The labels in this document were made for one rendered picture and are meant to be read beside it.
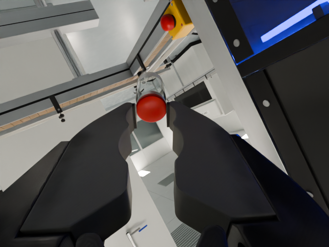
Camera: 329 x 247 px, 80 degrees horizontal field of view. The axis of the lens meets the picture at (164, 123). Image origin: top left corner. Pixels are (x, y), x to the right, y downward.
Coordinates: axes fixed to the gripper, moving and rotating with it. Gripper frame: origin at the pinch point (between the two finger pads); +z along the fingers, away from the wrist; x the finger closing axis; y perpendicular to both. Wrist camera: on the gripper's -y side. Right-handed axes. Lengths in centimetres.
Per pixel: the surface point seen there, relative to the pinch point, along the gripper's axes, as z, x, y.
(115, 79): 97, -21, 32
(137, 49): 91, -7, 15
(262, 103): 26.3, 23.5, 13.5
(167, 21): 45.1, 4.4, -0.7
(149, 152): 658, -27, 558
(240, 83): 30.6, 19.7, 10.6
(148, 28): 80, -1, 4
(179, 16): 45.2, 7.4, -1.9
